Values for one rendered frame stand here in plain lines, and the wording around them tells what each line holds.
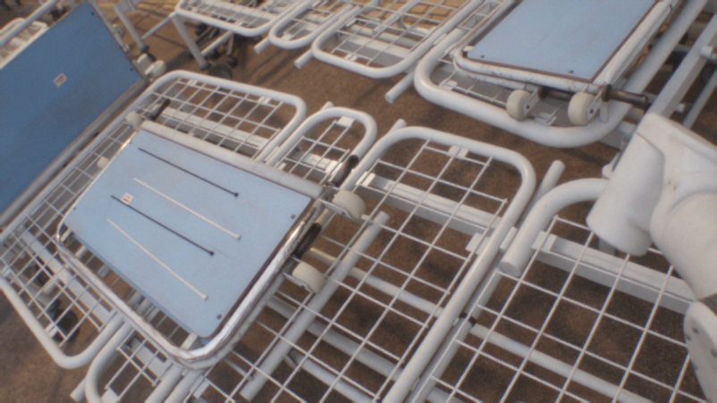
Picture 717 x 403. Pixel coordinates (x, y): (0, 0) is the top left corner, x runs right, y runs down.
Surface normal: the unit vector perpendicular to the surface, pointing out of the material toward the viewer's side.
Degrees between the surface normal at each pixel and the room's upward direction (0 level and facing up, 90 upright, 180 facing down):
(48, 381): 0
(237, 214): 5
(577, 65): 8
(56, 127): 90
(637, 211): 53
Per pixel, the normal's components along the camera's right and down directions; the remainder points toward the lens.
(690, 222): -0.79, -0.57
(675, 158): -0.94, -0.34
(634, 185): -0.73, 0.04
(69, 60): 0.76, 0.29
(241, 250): -0.36, -0.57
